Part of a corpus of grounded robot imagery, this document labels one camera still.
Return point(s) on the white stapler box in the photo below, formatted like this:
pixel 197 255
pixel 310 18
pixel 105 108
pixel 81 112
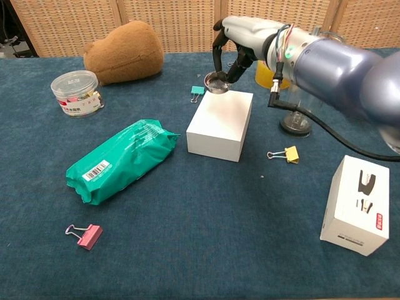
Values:
pixel 356 200

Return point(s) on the white rectangular box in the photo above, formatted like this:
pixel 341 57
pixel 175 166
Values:
pixel 218 131

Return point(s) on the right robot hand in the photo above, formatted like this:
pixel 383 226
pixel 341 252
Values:
pixel 247 31

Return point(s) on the teal binder clip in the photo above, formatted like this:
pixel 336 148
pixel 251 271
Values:
pixel 198 90

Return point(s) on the pink binder clip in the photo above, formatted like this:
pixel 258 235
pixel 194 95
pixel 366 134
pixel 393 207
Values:
pixel 90 237

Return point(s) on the clear plastic jar of clips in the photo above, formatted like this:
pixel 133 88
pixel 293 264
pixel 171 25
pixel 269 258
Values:
pixel 76 93

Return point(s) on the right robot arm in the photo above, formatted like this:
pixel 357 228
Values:
pixel 337 72

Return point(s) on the yellow packing tape roll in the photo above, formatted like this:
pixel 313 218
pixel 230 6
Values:
pixel 262 76

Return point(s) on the green wet wipes pack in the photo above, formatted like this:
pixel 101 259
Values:
pixel 125 156

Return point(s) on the brown plush toy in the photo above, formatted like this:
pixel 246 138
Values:
pixel 128 53

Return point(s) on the blue table cloth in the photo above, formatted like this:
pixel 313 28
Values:
pixel 200 234

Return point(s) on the woven folding screen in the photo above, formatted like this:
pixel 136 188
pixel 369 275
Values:
pixel 156 25

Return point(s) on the clear glass bottle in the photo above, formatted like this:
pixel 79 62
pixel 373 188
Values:
pixel 295 122

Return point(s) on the small metal strainer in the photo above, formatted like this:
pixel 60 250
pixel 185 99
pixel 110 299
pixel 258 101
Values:
pixel 217 87

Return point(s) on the yellow binder clip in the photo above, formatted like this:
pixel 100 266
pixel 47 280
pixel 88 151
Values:
pixel 292 154

